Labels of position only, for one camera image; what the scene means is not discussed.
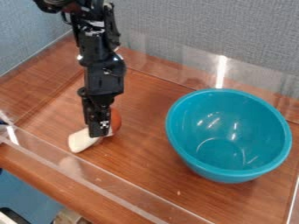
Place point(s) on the clear acrylic front barrier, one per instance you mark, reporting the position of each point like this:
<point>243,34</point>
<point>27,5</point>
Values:
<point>39,161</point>

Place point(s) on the blue plastic bowl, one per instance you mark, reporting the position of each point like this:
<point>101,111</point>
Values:
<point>229,134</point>

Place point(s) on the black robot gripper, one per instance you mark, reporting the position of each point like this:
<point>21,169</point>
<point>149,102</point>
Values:
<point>103,85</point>

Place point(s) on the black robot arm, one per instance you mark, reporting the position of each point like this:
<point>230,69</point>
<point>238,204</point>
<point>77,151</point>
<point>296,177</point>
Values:
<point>91,18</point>

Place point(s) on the clear acrylic back barrier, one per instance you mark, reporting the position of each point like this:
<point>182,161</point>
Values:
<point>198,69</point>

